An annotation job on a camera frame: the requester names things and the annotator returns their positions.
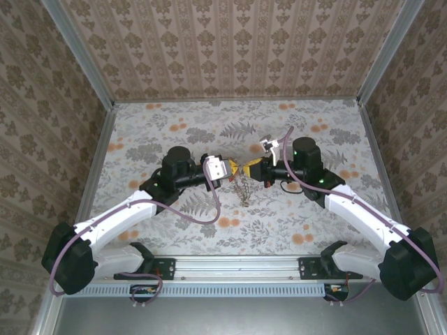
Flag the aluminium table edge strip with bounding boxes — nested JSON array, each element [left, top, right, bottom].
[[75, 103, 118, 247], [358, 100, 410, 241]]

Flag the grey metal sheet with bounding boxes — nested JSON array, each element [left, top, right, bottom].
[[52, 295, 432, 335]]

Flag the aluminium mounting rail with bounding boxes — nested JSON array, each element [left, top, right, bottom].
[[94, 255, 377, 282]]

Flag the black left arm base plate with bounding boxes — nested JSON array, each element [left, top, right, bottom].
[[113, 257, 177, 281]]

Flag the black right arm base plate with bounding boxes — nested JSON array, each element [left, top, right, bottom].
[[297, 257, 365, 281]]

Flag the grey slotted cable duct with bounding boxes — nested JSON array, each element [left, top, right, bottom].
[[83, 283, 382, 298]]

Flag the aluminium corner post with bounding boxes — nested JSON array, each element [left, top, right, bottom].
[[356, 0, 425, 105], [40, 0, 116, 110]]

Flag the short purple base cable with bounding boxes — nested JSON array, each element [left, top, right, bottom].
[[117, 271, 164, 310], [323, 278, 379, 304]]

